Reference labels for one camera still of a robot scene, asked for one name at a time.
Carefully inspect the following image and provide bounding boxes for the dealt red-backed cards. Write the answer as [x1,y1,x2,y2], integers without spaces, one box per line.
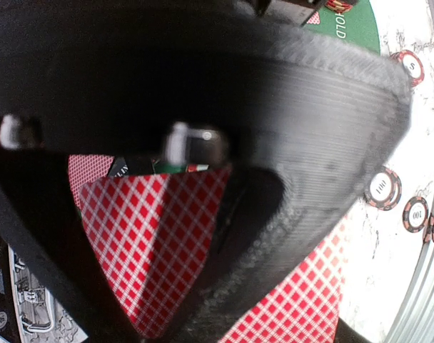
[68,155,114,209]

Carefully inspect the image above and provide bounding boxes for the dark brown chip stack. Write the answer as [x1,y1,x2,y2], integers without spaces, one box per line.
[363,166,402,211]

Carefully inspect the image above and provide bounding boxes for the round green poker mat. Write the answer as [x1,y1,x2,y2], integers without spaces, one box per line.
[305,1,380,54]

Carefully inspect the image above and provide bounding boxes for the triangular all-in button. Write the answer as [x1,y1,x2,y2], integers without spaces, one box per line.
[107,156,155,177]

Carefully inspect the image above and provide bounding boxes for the aluminium poker case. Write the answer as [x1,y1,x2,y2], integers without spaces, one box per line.
[0,236,87,342]

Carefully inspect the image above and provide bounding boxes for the red-backed playing card deck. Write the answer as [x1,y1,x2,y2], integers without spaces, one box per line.
[80,169,342,342]

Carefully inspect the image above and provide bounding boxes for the orange red chip stack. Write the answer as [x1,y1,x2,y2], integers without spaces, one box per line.
[390,49,425,87]

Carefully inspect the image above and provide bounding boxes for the fallen dark chip on table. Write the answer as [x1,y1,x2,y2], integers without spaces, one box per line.
[403,196,429,233]

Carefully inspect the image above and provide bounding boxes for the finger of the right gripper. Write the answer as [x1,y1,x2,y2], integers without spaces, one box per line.
[0,6,411,342]

